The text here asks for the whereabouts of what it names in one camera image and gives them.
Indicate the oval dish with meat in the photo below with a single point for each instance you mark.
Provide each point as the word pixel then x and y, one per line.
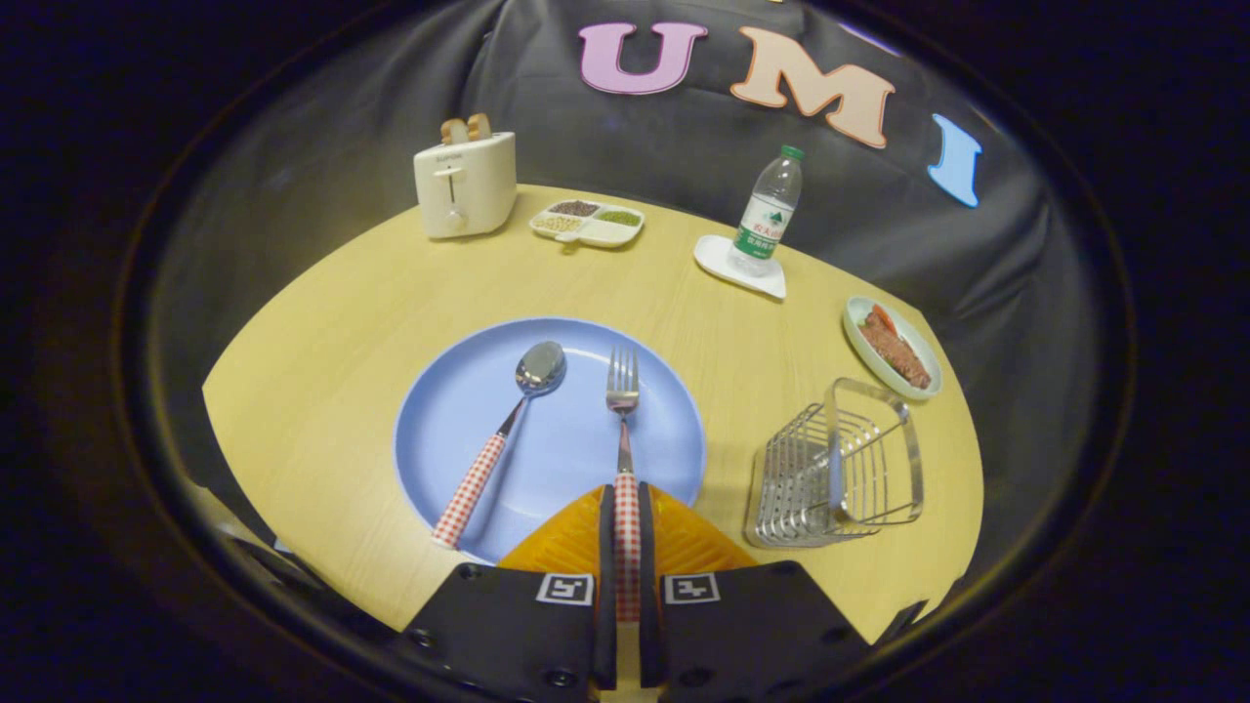
pixel 892 349

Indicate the clear plastic water bottle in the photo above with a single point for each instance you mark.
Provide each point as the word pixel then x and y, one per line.
pixel 769 220

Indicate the white divided dish with grains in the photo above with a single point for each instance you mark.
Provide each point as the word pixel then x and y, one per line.
pixel 587 224

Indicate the white coaster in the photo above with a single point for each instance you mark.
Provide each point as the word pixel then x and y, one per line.
pixel 718 259

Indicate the black backdrop cloth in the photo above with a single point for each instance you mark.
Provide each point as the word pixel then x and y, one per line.
pixel 342 176

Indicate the toast slice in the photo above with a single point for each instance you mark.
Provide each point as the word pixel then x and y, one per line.
pixel 479 125
pixel 454 130

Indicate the blue round plate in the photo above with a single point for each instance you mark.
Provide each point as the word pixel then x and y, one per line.
pixel 566 439

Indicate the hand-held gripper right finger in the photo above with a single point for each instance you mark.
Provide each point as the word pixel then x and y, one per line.
pixel 647 547

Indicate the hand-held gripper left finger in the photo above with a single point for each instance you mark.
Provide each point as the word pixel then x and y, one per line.
pixel 606 547

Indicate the white toaster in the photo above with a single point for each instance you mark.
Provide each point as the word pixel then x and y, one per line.
pixel 466 186

